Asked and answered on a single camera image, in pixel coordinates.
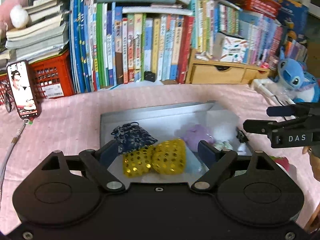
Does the green floral cloth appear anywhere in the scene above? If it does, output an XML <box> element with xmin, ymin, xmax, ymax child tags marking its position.
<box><xmin>213</xmin><ymin>141</ymin><xmax>233</xmax><ymax>151</ymax></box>

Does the white paper origami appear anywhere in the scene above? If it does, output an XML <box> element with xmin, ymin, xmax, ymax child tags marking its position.
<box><xmin>237</xmin><ymin>143</ymin><xmax>252</xmax><ymax>156</ymax></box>

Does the pink and green flower plush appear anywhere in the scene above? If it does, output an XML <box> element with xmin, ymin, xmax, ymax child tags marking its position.
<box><xmin>270</xmin><ymin>156</ymin><xmax>290</xmax><ymax>172</ymax></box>

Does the purple plush toy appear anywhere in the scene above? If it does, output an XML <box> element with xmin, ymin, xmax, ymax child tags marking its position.
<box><xmin>174</xmin><ymin>124</ymin><xmax>216</xmax><ymax>152</ymax></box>

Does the white bubble wrap block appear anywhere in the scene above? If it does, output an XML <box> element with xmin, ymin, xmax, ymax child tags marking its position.
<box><xmin>206</xmin><ymin>110</ymin><xmax>239</xmax><ymax>141</ymax></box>

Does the navy floral drawstring pouch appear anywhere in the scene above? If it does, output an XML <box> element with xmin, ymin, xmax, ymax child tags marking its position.
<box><xmin>111</xmin><ymin>122</ymin><xmax>158</xmax><ymax>154</ymax></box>

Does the yellow sequin pouch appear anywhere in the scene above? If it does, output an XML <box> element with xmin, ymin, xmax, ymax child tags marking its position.
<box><xmin>123</xmin><ymin>139</ymin><xmax>187</xmax><ymax>178</ymax></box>

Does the person's right hand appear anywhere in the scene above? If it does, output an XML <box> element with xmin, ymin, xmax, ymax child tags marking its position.
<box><xmin>302</xmin><ymin>146</ymin><xmax>320</xmax><ymax>181</ymax></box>

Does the black binder clip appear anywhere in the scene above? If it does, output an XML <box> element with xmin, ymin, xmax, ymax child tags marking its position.
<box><xmin>236</xmin><ymin>128</ymin><xmax>249</xmax><ymax>144</ymax></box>

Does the blue Stitch plush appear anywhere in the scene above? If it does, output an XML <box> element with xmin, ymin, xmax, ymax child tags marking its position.
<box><xmin>274</xmin><ymin>48</ymin><xmax>319</xmax><ymax>103</ymax></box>

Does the white shallow box tray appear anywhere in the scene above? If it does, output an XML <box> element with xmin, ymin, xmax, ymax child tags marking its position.
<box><xmin>100</xmin><ymin>101</ymin><xmax>241</xmax><ymax>187</ymax></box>

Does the second row of books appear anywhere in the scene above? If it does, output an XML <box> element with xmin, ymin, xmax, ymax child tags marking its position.
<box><xmin>188</xmin><ymin>0</ymin><xmax>283</xmax><ymax>68</ymax></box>

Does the white patterned box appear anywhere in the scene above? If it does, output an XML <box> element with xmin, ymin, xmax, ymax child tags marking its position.
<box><xmin>213</xmin><ymin>32</ymin><xmax>248</xmax><ymax>63</ymax></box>

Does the wooden drawer organizer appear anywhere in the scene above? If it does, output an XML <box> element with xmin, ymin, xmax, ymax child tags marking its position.
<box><xmin>185</xmin><ymin>49</ymin><xmax>273</xmax><ymax>85</ymax></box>

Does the red plastic crate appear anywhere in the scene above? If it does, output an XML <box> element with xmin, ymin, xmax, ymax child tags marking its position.
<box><xmin>1</xmin><ymin>50</ymin><xmax>75</xmax><ymax>100</ymax></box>

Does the small black cube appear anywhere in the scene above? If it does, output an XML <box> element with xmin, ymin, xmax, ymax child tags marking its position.
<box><xmin>144</xmin><ymin>71</ymin><xmax>156</xmax><ymax>82</ymax></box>

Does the smartphone on stand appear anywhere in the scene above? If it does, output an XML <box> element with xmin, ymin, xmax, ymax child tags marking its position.
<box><xmin>7</xmin><ymin>60</ymin><xmax>41</xmax><ymax>119</ymax></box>

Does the red basket on top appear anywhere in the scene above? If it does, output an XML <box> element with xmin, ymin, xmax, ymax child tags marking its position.
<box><xmin>235</xmin><ymin>0</ymin><xmax>281</xmax><ymax>19</ymax></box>

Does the row of upright books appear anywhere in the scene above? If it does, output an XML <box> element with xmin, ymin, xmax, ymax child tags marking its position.
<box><xmin>69</xmin><ymin>0</ymin><xmax>194</xmax><ymax>93</ymax></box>

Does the stack of paperback books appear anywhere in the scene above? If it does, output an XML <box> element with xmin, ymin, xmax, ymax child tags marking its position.
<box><xmin>1</xmin><ymin>0</ymin><xmax>70</xmax><ymax>68</ymax></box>

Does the pink bunny plush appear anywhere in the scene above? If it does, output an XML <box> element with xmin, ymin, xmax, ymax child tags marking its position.
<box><xmin>0</xmin><ymin>0</ymin><xmax>29</xmax><ymax>38</ymax></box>

